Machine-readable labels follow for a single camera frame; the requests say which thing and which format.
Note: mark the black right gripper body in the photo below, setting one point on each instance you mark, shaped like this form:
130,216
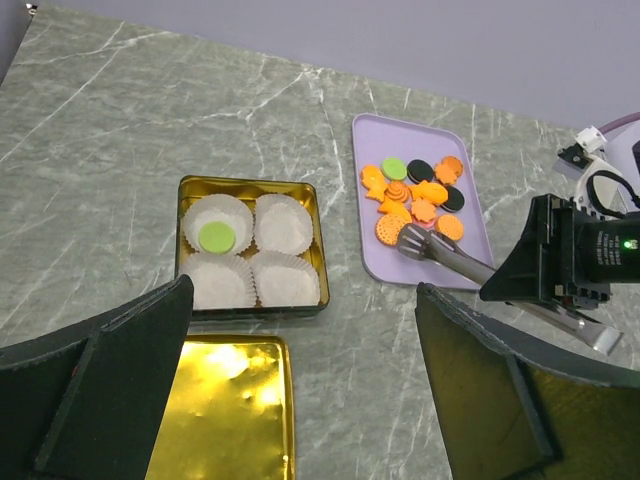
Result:
567,256

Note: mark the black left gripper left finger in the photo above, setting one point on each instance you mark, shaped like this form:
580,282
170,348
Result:
86,401

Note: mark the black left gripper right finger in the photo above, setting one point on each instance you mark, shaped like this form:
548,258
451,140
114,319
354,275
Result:
512,406

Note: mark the gold tin lid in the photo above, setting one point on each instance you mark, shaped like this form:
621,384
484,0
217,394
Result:
230,413

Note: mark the metal tongs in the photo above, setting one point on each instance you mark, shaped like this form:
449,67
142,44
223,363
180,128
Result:
417,243

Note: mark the orange dotted round cookie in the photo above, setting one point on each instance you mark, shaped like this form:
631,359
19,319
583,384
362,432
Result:
388,228

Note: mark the green round cookie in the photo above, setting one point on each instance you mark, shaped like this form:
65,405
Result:
394,169
216,237

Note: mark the orange fish cookie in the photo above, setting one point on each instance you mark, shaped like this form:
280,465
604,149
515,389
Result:
375,182

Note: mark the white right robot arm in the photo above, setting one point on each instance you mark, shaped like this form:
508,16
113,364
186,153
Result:
599,180

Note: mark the orange round cookie front right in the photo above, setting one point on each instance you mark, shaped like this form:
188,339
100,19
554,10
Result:
450,226

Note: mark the black sandwich cookie right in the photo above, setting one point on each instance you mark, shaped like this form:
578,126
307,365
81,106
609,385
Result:
455,200

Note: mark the black sandwich cookie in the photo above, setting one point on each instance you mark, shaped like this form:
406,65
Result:
419,170
455,200

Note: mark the orange round cookie back right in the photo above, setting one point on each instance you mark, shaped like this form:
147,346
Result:
454,164

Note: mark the black sandwich cookie back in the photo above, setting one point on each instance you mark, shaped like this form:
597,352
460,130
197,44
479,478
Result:
419,170

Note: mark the white paper cup front left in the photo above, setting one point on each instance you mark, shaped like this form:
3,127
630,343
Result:
220,281

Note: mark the white paper cup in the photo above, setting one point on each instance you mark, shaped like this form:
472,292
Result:
284,280
282,224
220,281
219,207

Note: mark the orange swirl cookie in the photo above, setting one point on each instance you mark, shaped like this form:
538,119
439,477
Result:
398,191

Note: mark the white paper cup back left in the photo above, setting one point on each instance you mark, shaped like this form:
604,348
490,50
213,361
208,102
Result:
219,207

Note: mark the lilac plastic tray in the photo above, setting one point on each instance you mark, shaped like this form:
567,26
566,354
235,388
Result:
376,138

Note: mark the white paper cup front right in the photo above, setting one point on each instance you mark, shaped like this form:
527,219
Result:
284,280

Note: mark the white paper cup back right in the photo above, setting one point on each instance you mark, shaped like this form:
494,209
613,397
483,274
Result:
282,224

